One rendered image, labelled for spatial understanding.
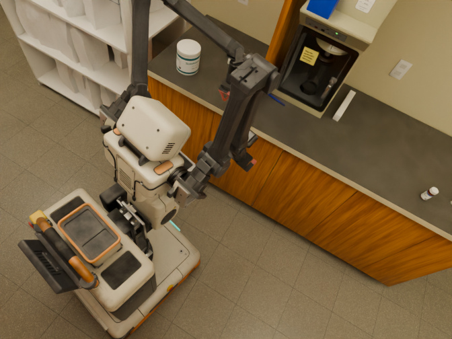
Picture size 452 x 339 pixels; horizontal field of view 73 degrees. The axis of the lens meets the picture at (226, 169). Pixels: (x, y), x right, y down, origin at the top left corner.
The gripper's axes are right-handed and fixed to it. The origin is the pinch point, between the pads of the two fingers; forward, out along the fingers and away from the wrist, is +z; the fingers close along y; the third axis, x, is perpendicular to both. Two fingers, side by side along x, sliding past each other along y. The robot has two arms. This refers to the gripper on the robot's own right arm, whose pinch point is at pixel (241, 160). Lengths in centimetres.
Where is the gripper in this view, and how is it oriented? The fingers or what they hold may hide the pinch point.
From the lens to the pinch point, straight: 143.7
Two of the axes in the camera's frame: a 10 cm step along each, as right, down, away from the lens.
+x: -6.7, 7.4, -0.5
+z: 1.5, 2.0, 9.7
